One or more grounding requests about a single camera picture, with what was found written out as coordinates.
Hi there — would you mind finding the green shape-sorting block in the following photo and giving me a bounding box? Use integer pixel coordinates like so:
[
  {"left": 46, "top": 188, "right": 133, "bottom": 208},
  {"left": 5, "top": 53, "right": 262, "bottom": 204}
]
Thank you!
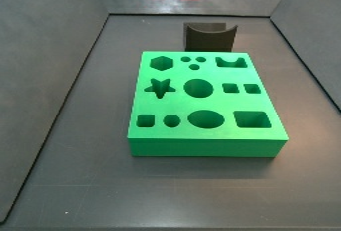
[{"left": 127, "top": 51, "right": 288, "bottom": 157}]

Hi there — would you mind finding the black curved holder stand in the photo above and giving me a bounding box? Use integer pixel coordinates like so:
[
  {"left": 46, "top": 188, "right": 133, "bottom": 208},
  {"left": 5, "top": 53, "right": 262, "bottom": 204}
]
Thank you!
[{"left": 183, "top": 22, "right": 238, "bottom": 52}]

